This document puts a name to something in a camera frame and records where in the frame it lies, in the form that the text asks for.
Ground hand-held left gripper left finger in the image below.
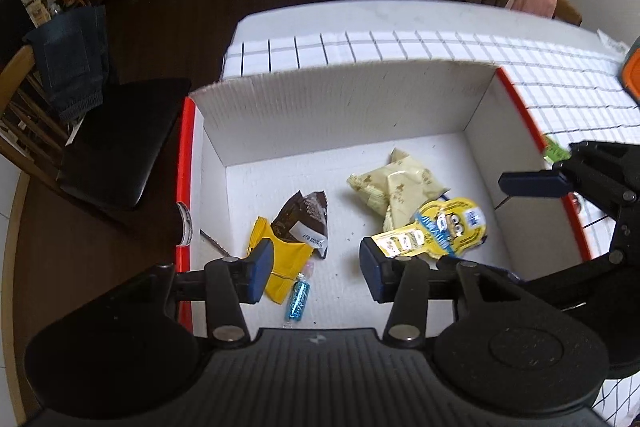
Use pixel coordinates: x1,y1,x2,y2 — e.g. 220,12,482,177
127,237,276,349

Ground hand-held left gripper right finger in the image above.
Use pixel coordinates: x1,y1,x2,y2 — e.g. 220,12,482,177
359,237,526,349

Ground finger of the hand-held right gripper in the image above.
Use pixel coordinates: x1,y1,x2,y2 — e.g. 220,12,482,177
498,171,640,217
552,139,640,178

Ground yellow snack packet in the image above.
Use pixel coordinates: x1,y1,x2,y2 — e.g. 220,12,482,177
248,217,311,305

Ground green snack packet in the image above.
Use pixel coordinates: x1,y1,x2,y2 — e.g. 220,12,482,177
544,136,571,164

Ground blue candy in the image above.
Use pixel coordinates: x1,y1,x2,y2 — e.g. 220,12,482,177
284,264,316,323

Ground brown triangular snack packet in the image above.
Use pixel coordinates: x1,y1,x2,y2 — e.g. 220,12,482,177
271,190,329,260

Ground cream snack packet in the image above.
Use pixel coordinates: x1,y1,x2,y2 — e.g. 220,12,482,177
347,148,449,233

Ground yellow cartoon jelly packet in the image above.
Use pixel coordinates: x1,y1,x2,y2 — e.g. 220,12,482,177
364,198,488,260

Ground red cardboard box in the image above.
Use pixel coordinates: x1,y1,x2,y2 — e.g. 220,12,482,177
175,59,593,338

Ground orange pen holder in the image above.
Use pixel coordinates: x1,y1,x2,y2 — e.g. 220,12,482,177
620,36,640,102

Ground checkered white tablecloth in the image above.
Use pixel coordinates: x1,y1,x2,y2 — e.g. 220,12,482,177
220,29,640,427

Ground wooden chair with black seat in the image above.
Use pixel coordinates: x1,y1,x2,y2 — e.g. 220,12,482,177
0,44,193,212

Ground blue jeans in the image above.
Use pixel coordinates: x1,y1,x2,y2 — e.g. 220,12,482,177
22,4,111,122

